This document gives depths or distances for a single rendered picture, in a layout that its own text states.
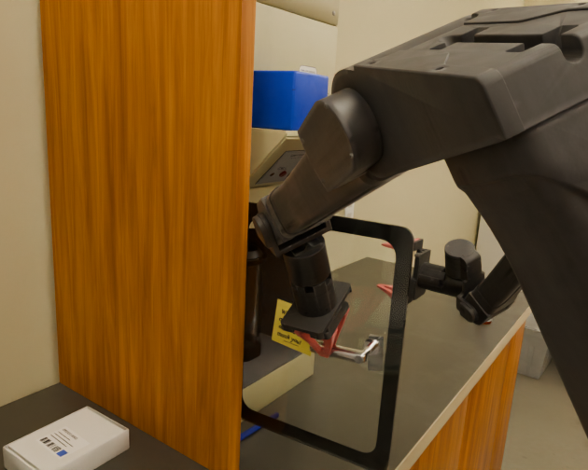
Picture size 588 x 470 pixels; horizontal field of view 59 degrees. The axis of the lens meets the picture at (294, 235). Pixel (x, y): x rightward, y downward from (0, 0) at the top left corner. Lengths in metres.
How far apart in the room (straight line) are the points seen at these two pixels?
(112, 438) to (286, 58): 0.73
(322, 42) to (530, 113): 0.92
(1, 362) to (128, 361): 0.29
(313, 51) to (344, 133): 0.82
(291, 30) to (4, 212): 0.64
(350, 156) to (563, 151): 0.09
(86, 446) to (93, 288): 0.29
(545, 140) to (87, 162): 0.91
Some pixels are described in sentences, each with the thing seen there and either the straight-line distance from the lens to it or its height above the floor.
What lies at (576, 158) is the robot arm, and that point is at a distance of 0.20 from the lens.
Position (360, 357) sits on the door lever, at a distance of 0.77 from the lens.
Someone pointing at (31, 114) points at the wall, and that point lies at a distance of 1.16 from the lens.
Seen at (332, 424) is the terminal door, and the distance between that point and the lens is 0.91.
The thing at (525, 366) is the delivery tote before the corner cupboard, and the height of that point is 0.06.
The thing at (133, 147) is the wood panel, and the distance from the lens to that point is 0.93.
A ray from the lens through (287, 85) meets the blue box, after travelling 0.84.
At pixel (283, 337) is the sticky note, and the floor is 1.17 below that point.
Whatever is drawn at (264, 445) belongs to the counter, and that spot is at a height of 0.94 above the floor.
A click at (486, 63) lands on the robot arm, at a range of 0.20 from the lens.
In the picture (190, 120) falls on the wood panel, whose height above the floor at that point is 1.52.
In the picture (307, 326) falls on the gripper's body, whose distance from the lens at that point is 0.71.
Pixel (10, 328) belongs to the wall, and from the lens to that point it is 1.22.
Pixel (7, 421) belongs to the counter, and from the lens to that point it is 1.19.
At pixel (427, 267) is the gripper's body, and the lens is 1.14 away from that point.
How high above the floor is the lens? 1.54
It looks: 13 degrees down
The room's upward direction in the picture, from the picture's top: 3 degrees clockwise
